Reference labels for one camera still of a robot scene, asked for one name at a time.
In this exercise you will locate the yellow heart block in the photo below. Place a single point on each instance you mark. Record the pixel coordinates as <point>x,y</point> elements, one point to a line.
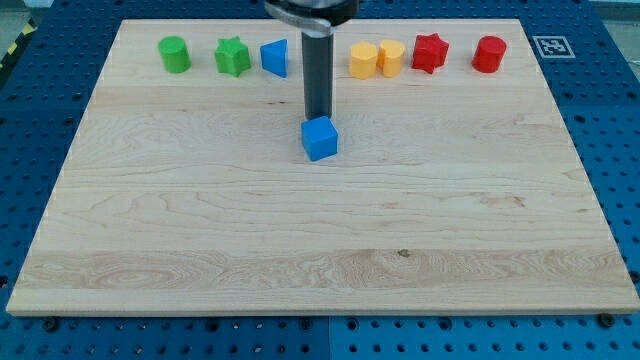
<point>391,57</point>

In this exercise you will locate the blue triangle block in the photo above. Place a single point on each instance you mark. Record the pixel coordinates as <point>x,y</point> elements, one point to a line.
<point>274,58</point>

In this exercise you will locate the black bolt left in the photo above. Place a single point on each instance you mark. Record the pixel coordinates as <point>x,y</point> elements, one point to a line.
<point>50,324</point>

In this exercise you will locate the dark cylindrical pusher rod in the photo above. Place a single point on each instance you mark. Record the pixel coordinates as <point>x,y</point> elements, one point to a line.
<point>317,57</point>

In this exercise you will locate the white fiducial marker tag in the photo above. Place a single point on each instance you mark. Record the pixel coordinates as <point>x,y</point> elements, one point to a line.
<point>553,47</point>

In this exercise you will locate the wooden board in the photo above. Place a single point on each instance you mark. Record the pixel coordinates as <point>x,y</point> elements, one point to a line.
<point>452,193</point>

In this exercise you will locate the black bolt right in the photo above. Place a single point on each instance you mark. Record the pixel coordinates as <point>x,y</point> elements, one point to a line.
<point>606,320</point>

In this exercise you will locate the green star block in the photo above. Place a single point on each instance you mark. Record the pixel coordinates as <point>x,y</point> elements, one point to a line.
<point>232,56</point>

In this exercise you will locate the red star block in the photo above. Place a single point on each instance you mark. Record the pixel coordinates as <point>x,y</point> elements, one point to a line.
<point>429,52</point>

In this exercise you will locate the yellow hexagon block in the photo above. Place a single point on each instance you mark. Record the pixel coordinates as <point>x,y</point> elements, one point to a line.
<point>363,60</point>

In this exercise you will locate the green cylinder block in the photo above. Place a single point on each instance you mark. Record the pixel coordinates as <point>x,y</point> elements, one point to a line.
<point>174,54</point>

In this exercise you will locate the red cylinder block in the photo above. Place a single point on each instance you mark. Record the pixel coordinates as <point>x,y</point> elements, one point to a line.
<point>489,53</point>

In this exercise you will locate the black bolt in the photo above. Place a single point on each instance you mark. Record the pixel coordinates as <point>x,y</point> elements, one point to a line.
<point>606,320</point>
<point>50,324</point>

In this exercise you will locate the blue cube block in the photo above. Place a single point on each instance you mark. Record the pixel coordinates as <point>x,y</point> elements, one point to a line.
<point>319,138</point>

